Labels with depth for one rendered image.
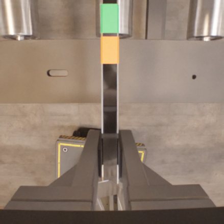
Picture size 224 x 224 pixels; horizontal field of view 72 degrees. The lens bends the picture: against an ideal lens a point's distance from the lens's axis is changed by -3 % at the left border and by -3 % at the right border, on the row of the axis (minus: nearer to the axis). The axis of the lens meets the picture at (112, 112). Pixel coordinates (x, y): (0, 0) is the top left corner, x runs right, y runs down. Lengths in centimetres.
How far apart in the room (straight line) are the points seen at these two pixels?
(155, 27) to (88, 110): 101
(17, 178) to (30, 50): 187
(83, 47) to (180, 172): 179
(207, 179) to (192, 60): 192
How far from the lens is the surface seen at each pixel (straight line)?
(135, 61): 23
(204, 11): 59
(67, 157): 131
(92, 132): 15
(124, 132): 15
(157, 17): 66
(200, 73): 27
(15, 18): 57
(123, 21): 51
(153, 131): 158
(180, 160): 182
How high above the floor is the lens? 140
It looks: 74 degrees down
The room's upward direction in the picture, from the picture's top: 177 degrees clockwise
